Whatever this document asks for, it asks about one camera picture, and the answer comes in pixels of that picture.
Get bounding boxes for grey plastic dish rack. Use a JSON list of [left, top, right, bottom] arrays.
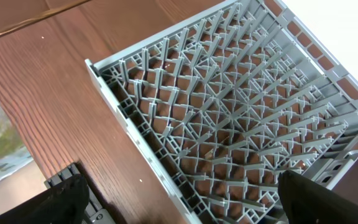
[[86, 1, 358, 223]]

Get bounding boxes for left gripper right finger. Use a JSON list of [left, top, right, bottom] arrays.
[[278, 170, 358, 224]]

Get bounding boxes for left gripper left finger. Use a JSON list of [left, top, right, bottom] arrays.
[[0, 174, 90, 224]]

